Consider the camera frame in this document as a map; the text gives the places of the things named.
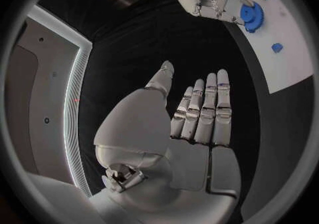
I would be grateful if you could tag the white task board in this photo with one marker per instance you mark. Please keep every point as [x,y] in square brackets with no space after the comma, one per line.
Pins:
[286,28]

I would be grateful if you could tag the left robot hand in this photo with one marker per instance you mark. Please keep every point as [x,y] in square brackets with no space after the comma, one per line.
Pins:
[149,128]

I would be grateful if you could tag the blue gear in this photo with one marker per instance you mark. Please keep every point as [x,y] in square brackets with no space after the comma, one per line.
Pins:
[253,15]

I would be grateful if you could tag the blue peg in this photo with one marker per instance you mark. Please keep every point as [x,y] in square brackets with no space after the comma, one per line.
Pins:
[276,47]

